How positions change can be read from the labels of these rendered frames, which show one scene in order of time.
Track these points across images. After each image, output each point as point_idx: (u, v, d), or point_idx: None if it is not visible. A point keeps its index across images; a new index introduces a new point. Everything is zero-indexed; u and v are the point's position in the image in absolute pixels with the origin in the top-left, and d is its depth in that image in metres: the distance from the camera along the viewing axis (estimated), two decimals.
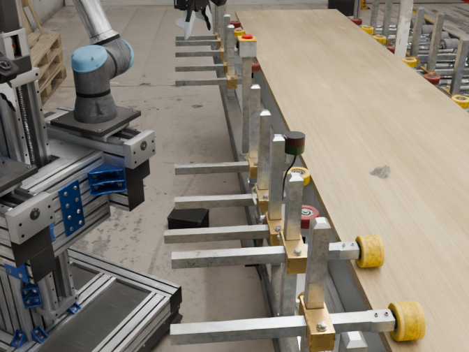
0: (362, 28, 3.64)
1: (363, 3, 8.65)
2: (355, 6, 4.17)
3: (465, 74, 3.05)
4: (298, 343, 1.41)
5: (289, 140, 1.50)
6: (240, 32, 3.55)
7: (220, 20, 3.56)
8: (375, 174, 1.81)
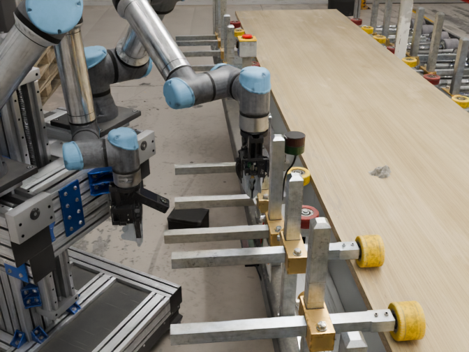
0: (362, 28, 3.64)
1: (363, 3, 8.65)
2: (355, 6, 4.17)
3: (465, 74, 3.05)
4: (298, 343, 1.41)
5: (289, 140, 1.50)
6: (240, 32, 3.55)
7: (220, 20, 3.56)
8: (375, 174, 1.81)
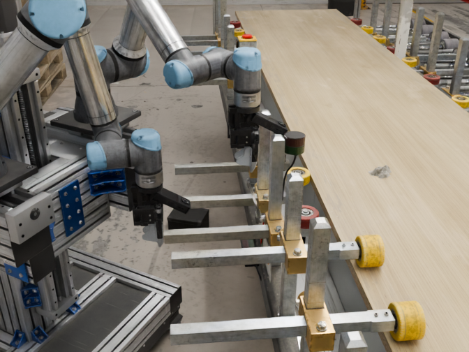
0: (362, 28, 3.64)
1: (363, 3, 8.65)
2: (355, 6, 4.17)
3: (465, 74, 3.05)
4: (298, 343, 1.41)
5: (289, 140, 1.50)
6: (240, 32, 3.55)
7: (220, 20, 3.56)
8: (375, 174, 1.81)
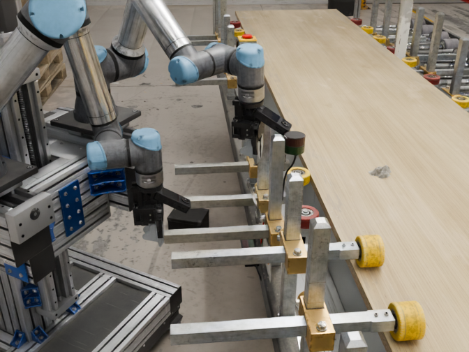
0: (362, 28, 3.64)
1: (363, 3, 8.65)
2: (355, 6, 4.17)
3: (465, 74, 3.05)
4: (298, 343, 1.41)
5: (289, 140, 1.50)
6: (240, 32, 3.55)
7: (220, 20, 3.56)
8: (375, 174, 1.81)
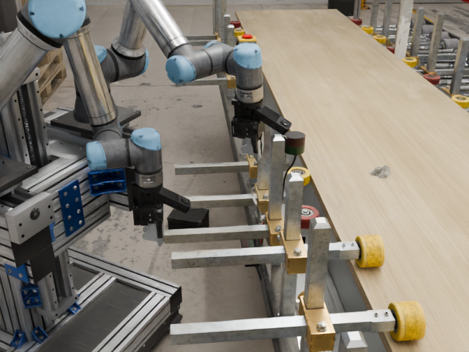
0: (362, 28, 3.64)
1: (363, 3, 8.65)
2: (355, 6, 4.17)
3: (465, 74, 3.05)
4: (298, 343, 1.41)
5: (289, 140, 1.50)
6: (240, 32, 3.55)
7: (220, 20, 3.56)
8: (375, 174, 1.81)
